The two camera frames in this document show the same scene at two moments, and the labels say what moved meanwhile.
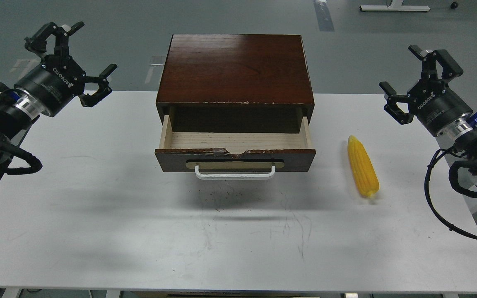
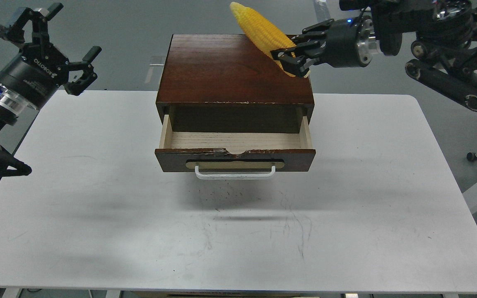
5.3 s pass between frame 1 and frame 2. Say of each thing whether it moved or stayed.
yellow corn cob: moved
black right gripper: moved
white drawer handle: stayed
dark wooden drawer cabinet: stayed
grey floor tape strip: stayed
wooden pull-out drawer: stayed
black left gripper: moved
